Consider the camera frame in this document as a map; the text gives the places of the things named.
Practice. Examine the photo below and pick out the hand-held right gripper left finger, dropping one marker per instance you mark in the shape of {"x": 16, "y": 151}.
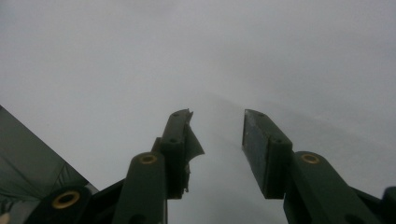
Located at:
{"x": 174, "y": 161}

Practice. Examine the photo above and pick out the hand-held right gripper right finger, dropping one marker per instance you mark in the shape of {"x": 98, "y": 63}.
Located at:
{"x": 271, "y": 161}

